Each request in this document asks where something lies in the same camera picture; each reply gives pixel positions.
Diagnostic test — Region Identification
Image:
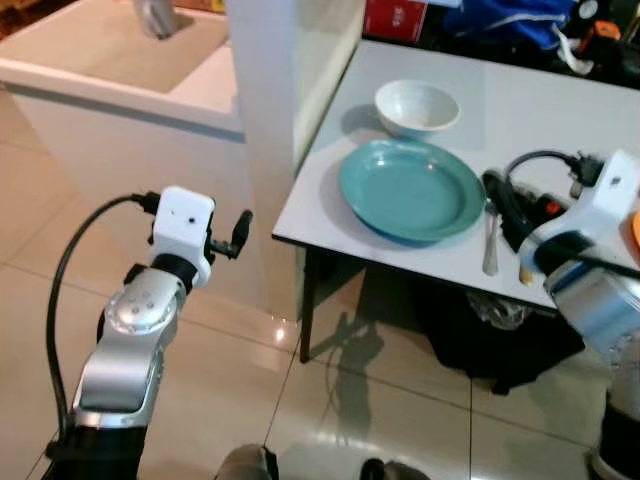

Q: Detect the grey metal fixture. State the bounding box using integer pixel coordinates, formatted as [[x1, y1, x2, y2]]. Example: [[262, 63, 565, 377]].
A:
[[134, 0, 183, 41]]

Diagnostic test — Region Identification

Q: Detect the red box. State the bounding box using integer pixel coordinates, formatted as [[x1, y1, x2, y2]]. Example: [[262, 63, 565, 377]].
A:
[[362, 0, 430, 44]]

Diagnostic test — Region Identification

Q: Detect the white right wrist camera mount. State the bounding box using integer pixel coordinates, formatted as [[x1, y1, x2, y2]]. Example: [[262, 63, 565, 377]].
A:
[[519, 150, 640, 273]]

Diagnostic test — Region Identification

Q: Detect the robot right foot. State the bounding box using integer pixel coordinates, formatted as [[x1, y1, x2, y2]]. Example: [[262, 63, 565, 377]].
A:
[[359, 457, 432, 480]]

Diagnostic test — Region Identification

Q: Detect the white counter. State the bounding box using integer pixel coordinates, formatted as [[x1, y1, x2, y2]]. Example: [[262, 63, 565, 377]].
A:
[[0, 0, 247, 301]]

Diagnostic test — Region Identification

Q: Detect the black bag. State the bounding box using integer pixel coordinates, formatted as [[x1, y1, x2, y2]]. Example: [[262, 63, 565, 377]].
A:
[[413, 283, 588, 397]]

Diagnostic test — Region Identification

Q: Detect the metal spoon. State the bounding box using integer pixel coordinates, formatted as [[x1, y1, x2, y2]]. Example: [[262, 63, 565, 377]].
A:
[[481, 198, 502, 279]]

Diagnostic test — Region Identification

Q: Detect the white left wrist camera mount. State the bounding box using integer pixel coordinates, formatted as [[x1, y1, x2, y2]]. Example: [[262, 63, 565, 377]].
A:
[[151, 186, 217, 288]]

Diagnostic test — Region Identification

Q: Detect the teal plate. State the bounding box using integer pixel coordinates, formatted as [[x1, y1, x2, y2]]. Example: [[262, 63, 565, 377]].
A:
[[338, 138, 488, 245]]

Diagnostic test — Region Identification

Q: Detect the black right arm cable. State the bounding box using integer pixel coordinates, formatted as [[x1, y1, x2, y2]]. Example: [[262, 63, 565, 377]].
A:
[[503, 149, 607, 199]]

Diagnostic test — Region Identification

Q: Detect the orange and black device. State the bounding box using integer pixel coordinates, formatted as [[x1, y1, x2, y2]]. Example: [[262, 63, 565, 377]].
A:
[[574, 12, 627, 63]]

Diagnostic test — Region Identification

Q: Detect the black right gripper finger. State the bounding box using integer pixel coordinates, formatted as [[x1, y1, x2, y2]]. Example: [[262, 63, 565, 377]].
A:
[[482, 169, 519, 241], [503, 205, 546, 255]]

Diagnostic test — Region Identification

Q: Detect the blue cloth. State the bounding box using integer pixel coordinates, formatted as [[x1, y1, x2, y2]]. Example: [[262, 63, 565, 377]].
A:
[[440, 0, 583, 53]]

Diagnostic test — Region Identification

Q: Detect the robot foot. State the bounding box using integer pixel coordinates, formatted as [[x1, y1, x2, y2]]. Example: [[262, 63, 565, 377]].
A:
[[214, 444, 280, 480], [359, 457, 432, 480]]

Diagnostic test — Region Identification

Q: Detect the tan wooden utensil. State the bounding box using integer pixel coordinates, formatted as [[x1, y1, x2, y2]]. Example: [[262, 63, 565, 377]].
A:
[[517, 254, 537, 288]]

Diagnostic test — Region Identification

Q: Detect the white pillar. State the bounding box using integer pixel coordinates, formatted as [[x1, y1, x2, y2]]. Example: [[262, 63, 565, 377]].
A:
[[224, 0, 367, 313]]

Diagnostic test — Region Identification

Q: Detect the grey table with black legs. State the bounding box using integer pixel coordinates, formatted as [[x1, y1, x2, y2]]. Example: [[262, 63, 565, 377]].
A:
[[271, 39, 640, 365]]

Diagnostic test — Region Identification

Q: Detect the white bowl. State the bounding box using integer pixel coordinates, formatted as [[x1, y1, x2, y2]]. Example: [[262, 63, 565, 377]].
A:
[[374, 79, 462, 141]]

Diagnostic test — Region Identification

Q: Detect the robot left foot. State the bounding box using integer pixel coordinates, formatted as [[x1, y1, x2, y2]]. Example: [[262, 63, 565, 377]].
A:
[[214, 444, 280, 480]]

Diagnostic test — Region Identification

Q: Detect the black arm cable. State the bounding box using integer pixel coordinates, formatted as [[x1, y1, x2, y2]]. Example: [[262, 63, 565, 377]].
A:
[[44, 192, 161, 446], [503, 149, 607, 199]]

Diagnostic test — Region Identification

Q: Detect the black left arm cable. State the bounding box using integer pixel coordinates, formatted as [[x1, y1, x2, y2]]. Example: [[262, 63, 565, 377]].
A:
[[44, 192, 161, 446]]

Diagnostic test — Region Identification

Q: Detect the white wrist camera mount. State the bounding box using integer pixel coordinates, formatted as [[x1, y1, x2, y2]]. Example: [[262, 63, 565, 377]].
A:
[[519, 150, 640, 273], [151, 186, 217, 288]]

